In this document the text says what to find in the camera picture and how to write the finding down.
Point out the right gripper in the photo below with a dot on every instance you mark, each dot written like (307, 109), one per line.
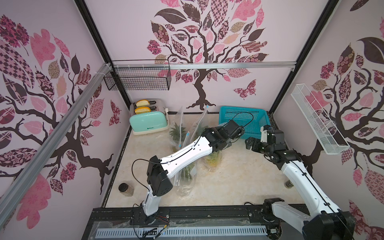
(256, 144)

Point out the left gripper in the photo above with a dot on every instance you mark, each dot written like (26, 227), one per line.
(227, 143)

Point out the zip bag with blue seal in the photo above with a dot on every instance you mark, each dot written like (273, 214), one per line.
(207, 167)

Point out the clear zip bag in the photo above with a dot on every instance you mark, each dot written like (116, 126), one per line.
(184, 189)

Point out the pineapple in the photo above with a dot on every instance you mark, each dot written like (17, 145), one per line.
(214, 159)
(188, 173)

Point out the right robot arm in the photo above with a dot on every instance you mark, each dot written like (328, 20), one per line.
(325, 220)

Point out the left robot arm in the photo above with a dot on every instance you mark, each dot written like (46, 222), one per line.
(160, 171)

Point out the rear middle zip bag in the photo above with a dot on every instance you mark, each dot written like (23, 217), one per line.
(199, 125)

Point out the rear left zip bag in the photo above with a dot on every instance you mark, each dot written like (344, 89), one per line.
(177, 131)

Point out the teal plastic basket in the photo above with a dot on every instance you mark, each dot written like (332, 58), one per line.
(251, 119)

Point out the spice jar right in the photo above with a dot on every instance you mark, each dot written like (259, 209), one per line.
(288, 184)

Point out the spice jar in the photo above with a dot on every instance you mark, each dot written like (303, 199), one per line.
(126, 189)
(288, 184)

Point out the mint green toaster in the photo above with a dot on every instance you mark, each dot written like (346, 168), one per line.
(155, 121)

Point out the toast slice front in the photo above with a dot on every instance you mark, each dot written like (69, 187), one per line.
(142, 110)

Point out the toast slice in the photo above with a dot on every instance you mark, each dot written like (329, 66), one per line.
(142, 110)
(142, 103)

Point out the toast slice rear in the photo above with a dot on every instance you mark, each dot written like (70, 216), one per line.
(142, 103)

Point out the spice jar left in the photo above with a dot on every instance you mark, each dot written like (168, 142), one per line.
(126, 189)

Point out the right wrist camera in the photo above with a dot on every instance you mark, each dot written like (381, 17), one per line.
(264, 133)

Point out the white wire wall shelf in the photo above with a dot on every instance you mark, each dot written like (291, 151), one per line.
(321, 123)

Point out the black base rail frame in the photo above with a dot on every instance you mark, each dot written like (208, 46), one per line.
(192, 216)

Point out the black wire wall basket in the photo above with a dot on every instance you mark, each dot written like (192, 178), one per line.
(139, 75)

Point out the aluminium rail back wall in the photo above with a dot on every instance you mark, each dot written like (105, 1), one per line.
(211, 65)

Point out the aluminium rail wall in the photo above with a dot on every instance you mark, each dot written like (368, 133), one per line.
(28, 175)
(211, 65)

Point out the white slotted cable duct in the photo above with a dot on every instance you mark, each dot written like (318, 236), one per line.
(180, 232)

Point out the aluminium rail left wall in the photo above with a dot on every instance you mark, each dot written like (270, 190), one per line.
(28, 175)

